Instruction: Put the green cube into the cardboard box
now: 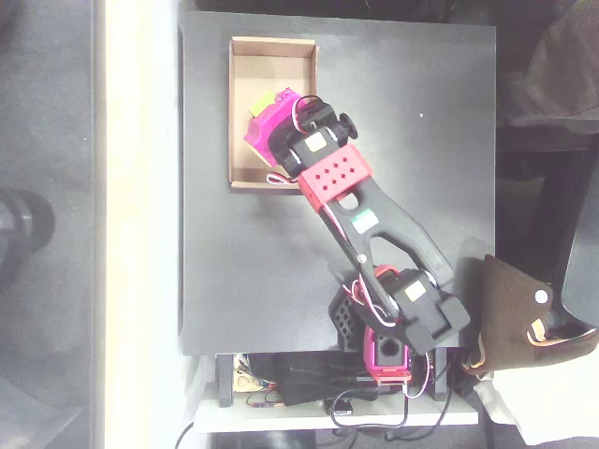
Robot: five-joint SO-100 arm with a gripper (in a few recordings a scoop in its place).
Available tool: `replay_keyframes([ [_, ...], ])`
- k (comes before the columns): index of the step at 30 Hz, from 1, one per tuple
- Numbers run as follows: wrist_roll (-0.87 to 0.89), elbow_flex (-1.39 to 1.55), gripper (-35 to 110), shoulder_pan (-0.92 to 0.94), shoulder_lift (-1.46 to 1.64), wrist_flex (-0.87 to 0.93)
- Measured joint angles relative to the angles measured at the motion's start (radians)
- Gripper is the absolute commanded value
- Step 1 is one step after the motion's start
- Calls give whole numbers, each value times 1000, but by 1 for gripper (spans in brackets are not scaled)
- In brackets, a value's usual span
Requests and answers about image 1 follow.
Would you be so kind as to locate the magenta gripper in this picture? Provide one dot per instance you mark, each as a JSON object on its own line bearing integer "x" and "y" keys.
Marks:
{"x": 266, "y": 129}

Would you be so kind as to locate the lime green cube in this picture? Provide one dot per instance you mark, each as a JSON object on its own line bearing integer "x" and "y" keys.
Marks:
{"x": 262, "y": 104}

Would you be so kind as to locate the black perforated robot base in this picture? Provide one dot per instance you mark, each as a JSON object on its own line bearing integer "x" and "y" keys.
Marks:
{"x": 346, "y": 322}

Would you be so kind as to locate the cardboard box tray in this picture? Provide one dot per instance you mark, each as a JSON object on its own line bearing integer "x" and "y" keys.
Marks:
{"x": 243, "y": 154}

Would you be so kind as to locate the person in dark clothing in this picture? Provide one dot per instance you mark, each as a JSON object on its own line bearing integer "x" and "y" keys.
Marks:
{"x": 557, "y": 79}

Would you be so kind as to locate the black power adapter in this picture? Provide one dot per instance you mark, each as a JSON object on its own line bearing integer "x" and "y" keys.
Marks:
{"x": 304, "y": 379}

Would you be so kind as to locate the light wooden piece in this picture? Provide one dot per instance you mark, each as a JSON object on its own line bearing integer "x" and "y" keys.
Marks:
{"x": 244, "y": 381}

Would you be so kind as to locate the black round cylinder object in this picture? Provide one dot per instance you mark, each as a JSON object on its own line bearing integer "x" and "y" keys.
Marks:
{"x": 28, "y": 224}

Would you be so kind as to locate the small circuit board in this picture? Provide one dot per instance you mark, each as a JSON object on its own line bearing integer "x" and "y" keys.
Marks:
{"x": 262, "y": 404}

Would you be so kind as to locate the white shelf board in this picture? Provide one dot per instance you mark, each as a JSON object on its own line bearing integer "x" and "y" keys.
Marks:
{"x": 281, "y": 418}

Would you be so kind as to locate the white cloth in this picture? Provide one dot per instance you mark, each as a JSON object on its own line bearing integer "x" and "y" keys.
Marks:
{"x": 552, "y": 407}

